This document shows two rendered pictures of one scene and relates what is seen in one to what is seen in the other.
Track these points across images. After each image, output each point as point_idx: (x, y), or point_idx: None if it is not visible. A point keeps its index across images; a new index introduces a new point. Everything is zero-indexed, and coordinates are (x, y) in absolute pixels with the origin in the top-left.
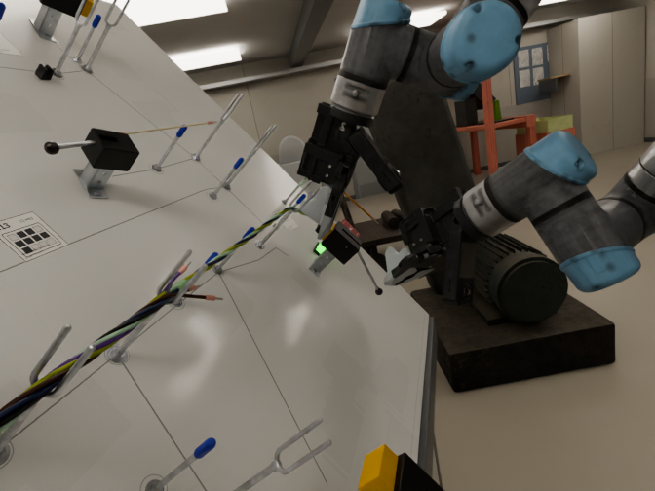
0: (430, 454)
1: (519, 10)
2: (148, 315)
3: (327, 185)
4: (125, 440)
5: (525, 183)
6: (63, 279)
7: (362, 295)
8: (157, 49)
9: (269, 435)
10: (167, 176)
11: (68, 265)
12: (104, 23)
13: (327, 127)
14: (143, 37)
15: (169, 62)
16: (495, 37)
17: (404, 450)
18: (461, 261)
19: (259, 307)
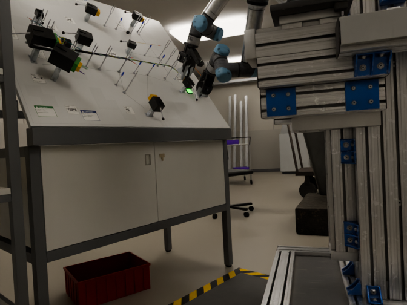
0: (188, 134)
1: (207, 16)
2: (122, 58)
3: (188, 66)
4: (114, 78)
5: (212, 55)
6: (115, 60)
7: (196, 104)
8: (165, 34)
9: (140, 95)
10: (146, 57)
11: (117, 59)
12: (151, 25)
13: (185, 47)
14: (162, 30)
15: (167, 37)
16: (199, 21)
17: (176, 123)
18: (206, 81)
19: (154, 85)
